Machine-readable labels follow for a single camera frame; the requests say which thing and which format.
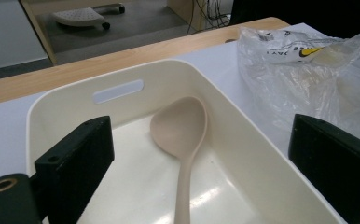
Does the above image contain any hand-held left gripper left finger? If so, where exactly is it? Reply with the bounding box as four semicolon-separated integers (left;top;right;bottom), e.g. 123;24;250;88
34;115;116;224

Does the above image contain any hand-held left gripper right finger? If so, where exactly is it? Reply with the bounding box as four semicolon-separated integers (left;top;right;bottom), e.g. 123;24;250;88
288;113;360;224

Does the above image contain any cream plastic basin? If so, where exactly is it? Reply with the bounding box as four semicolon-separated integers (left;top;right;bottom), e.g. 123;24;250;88
25;59;349;224

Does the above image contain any clear smiley plastic bag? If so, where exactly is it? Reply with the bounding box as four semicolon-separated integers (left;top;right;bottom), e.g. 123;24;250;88
236;25;360;150

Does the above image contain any beige wooden spoon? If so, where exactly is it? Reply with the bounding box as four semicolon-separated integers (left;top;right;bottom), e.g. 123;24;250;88
149;95;209;224

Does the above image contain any wooden table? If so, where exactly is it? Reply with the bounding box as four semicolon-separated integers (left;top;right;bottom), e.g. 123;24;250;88
0;17;291;108

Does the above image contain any white chair base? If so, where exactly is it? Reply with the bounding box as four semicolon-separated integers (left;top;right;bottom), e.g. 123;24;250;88
50;3;126;31

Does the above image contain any white cabinet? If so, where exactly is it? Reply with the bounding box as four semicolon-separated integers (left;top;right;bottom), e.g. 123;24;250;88
0;0;50;73

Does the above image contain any dark curtain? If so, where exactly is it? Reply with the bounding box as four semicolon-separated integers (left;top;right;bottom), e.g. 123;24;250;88
230;0;360;40

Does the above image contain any bundle of hanging cables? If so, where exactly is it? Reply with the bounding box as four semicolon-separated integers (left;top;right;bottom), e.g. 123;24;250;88
186;0;232;35

